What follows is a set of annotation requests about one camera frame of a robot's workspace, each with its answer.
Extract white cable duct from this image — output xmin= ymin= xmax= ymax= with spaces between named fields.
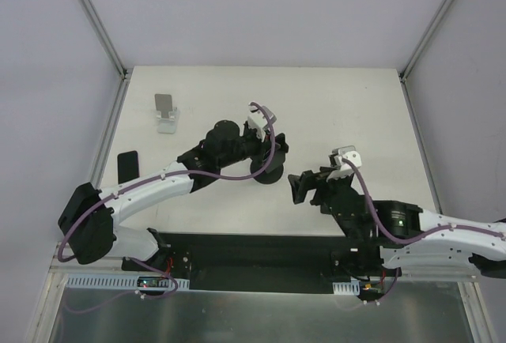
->
xmin=332 ymin=278 xmax=383 ymax=296
xmin=66 ymin=274 xmax=190 ymax=292

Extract white folding phone stand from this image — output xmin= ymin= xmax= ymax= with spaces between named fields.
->
xmin=154 ymin=93 xmax=179 ymax=134

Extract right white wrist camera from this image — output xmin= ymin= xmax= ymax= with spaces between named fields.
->
xmin=327 ymin=145 xmax=362 ymax=182

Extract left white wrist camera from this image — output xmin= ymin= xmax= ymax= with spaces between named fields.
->
xmin=247 ymin=104 xmax=277 ymax=141

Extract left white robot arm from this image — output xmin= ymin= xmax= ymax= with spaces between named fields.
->
xmin=57 ymin=120 xmax=289 ymax=271

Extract right white cable duct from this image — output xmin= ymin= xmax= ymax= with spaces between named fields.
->
xmin=332 ymin=278 xmax=383 ymax=296

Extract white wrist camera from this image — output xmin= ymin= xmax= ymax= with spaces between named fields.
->
xmin=327 ymin=145 xmax=362 ymax=182
xmin=247 ymin=104 xmax=277 ymax=141

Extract left white cable duct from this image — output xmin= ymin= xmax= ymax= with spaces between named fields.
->
xmin=66 ymin=274 xmax=190 ymax=292

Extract purple edged black phone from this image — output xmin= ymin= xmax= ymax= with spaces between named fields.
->
xmin=116 ymin=150 xmax=140 ymax=184

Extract black round base phone stand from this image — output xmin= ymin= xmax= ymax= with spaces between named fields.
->
xmin=250 ymin=158 xmax=284 ymax=185

